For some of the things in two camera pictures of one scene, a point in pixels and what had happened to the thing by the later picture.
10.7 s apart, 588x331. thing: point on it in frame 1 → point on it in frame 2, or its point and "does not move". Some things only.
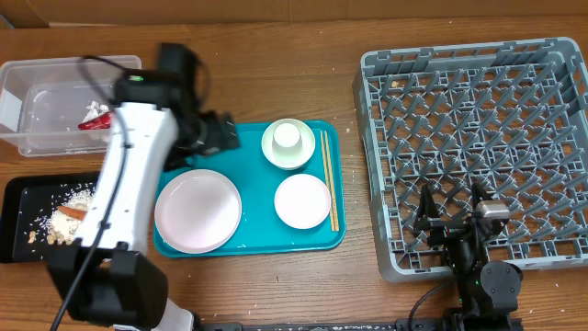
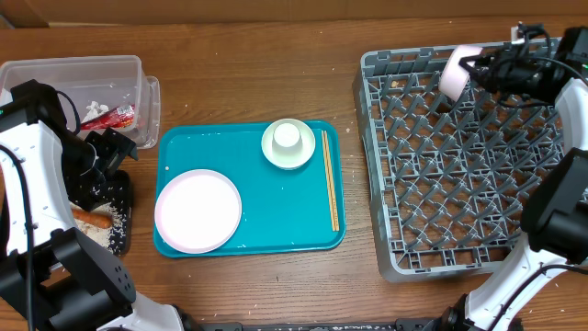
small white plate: [302, 200] → [454, 74]
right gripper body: [461, 253] → [517, 79]
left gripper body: [203, 134] → [85, 162]
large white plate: [197, 211] does not move
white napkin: [95, 109] does not move
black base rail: [401, 325] does not move
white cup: [287, 138] does not move
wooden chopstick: [327, 181] does not move
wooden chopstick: [333, 196] does not move
